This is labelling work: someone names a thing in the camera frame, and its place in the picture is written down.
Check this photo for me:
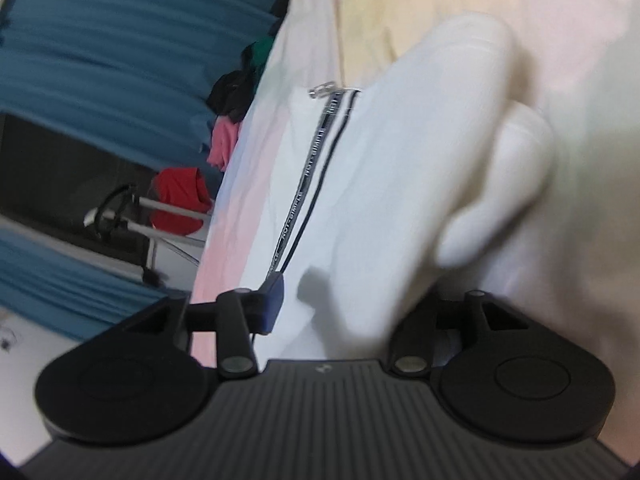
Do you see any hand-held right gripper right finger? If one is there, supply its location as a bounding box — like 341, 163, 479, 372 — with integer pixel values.
390, 289, 532, 377

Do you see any black garment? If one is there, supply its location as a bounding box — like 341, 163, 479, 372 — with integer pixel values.
206, 69, 262, 122

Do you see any blue curtain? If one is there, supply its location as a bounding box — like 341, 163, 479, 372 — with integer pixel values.
0, 0, 282, 162
0, 230, 187, 342

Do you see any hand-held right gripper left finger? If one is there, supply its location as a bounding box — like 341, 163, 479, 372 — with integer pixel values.
120, 274, 287, 381

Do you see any pink garment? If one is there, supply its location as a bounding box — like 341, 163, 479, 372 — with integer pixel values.
206, 116, 244, 172

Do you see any metal drying rack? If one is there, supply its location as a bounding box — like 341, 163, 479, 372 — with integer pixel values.
84, 185, 212, 282

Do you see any white garment with striped trim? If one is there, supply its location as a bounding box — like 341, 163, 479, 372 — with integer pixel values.
240, 12, 557, 362

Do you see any black cable loop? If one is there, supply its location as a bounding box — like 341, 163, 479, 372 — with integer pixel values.
94, 184, 140, 242

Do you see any dark window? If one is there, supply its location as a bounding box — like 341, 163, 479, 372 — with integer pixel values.
0, 112, 158, 262

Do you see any red garment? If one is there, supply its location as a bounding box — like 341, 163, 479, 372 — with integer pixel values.
149, 166, 215, 237

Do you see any green garment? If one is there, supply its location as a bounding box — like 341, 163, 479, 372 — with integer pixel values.
242, 39, 274, 72

